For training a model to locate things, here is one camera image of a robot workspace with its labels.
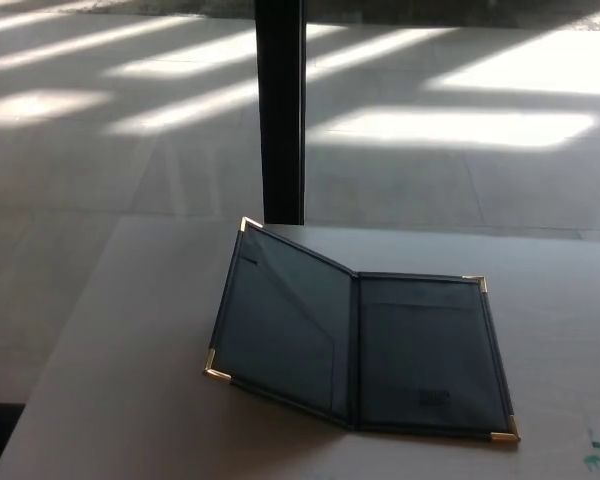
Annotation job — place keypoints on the dark blue diary folder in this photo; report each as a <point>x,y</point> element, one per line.
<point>410,360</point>

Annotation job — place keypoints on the black vertical window frame post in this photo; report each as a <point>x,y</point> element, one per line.
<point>281,110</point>

